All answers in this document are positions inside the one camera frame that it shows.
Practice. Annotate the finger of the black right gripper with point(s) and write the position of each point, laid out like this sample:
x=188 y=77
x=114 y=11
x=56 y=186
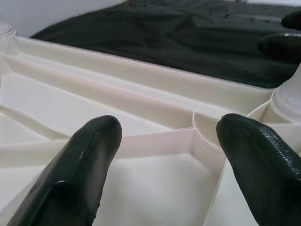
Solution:
x=292 y=21
x=282 y=48

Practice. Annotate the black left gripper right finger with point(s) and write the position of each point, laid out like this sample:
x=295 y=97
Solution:
x=265 y=169

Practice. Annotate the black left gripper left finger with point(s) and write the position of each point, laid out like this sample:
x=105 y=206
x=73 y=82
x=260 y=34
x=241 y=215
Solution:
x=77 y=176

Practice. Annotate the white plastic table top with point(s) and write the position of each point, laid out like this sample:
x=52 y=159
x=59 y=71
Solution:
x=150 y=176

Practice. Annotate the black table cloth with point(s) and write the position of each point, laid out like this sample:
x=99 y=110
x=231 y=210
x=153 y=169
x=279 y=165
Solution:
x=164 y=35

